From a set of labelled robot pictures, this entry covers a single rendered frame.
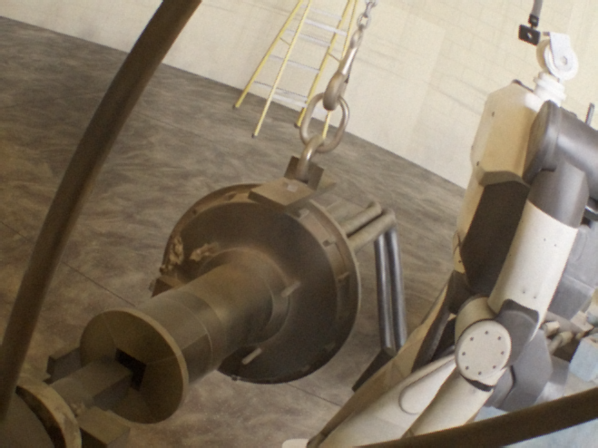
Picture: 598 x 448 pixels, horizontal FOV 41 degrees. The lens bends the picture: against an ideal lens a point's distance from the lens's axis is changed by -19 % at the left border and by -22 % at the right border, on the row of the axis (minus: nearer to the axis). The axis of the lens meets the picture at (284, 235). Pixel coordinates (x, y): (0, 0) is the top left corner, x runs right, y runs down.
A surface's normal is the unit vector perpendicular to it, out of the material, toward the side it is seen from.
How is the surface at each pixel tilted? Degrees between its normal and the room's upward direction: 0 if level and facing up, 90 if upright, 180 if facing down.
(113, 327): 90
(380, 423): 115
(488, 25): 90
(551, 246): 90
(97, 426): 0
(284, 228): 68
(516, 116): 85
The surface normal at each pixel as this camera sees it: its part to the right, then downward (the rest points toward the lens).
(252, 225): -0.23, -0.21
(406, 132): -0.30, 0.17
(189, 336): 0.83, -0.43
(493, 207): -0.81, 0.01
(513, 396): -0.28, 0.56
